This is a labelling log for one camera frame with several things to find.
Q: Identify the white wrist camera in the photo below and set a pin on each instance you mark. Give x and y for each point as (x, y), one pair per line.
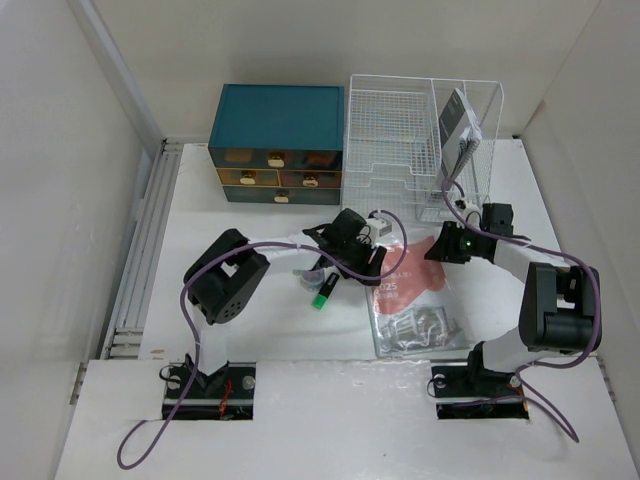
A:
(376, 228)
(470, 212)

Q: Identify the white wire file rack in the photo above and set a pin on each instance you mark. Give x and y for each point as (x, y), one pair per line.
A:
(392, 152)

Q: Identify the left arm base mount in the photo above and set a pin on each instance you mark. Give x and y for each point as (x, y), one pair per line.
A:
(226, 395)

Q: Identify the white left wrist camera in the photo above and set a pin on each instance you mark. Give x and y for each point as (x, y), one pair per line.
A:
(376, 228)

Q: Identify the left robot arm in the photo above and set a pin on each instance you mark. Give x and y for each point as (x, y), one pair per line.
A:
(220, 283)

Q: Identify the green cap black highlighter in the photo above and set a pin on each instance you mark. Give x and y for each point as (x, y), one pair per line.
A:
(325, 291)

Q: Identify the teal drawer organizer box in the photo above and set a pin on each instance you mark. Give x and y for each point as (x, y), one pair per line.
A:
(289, 117)

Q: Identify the aluminium rail frame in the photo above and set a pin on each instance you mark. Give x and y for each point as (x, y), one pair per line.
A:
(122, 333)

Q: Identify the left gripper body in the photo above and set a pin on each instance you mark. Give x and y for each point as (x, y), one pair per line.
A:
(356, 255)

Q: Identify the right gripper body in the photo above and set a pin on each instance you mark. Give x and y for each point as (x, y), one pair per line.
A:
(469, 244)

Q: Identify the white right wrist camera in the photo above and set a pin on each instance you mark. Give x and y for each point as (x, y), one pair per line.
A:
(470, 212)

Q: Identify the red booklet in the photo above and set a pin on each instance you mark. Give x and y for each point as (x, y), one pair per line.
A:
(414, 311)

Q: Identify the black spiral notebook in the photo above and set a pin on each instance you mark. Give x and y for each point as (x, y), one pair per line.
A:
(460, 136)

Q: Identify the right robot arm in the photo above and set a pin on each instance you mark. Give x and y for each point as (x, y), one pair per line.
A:
(560, 311)

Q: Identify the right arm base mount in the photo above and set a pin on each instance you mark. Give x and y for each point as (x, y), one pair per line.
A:
(461, 394)

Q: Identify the amber middle left drawer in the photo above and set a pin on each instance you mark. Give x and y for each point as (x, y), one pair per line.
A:
(248, 177)

